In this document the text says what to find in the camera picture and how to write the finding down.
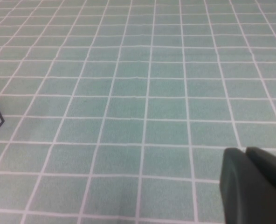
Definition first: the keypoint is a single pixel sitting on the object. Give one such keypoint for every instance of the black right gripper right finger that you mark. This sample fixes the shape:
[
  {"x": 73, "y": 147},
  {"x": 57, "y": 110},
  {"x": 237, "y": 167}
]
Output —
[{"x": 273, "y": 168}]

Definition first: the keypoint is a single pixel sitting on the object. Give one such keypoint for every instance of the green white grid tablecloth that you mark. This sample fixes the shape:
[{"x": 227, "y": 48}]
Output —
[{"x": 152, "y": 93}]

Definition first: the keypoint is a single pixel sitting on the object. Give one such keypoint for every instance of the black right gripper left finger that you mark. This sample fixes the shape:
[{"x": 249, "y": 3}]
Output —
[{"x": 240, "y": 198}]

